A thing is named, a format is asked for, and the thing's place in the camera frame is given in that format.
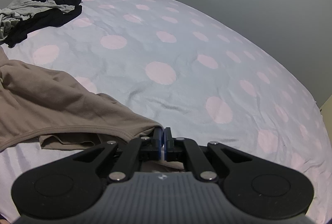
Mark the black garment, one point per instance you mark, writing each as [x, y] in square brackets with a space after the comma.
[48, 19]

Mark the grey crumpled garment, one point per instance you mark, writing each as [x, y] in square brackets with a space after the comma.
[19, 11]

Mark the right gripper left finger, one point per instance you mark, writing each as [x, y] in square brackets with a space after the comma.
[136, 152]

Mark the taupe brown t-shirt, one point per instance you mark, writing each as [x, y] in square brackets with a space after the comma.
[55, 108]

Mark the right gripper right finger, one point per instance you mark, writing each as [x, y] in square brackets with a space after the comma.
[187, 152]

